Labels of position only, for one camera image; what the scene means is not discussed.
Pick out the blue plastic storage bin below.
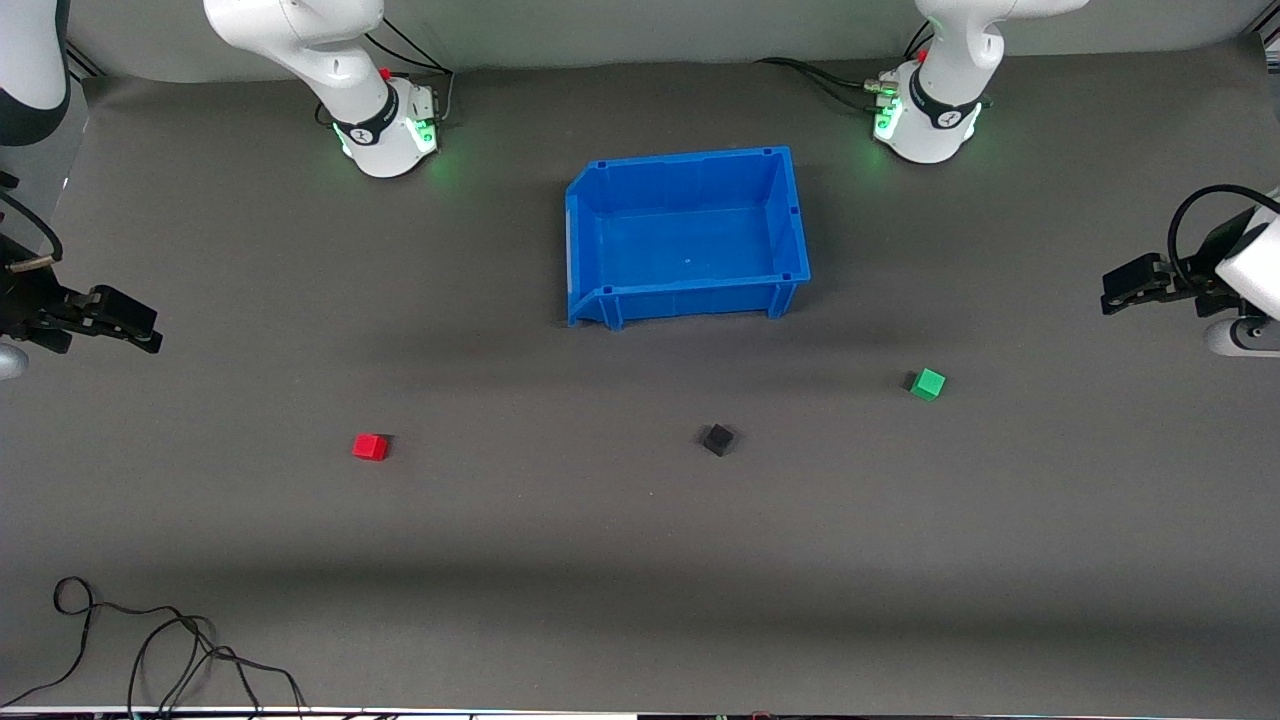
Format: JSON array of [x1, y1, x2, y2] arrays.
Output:
[[564, 146, 812, 331]]

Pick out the dark grey table mat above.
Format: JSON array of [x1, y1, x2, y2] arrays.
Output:
[[0, 35, 1280, 717]]

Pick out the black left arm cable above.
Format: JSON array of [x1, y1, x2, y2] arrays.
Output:
[[1167, 184, 1280, 293]]

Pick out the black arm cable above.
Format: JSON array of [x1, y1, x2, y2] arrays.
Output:
[[0, 188, 65, 273], [1167, 184, 1280, 293]]

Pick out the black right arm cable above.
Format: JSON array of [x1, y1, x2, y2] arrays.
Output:
[[0, 188, 65, 273]]

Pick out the thin black loose cable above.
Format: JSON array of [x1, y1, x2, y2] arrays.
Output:
[[127, 614, 307, 720], [0, 576, 217, 707]]

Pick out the black left base cables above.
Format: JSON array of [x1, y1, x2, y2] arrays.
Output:
[[755, 20, 937, 113]]

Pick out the black base cables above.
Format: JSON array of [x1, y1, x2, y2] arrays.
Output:
[[315, 18, 457, 131], [755, 20, 937, 113]]

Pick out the black right base cables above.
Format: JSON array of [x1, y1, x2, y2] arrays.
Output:
[[315, 18, 457, 131]]

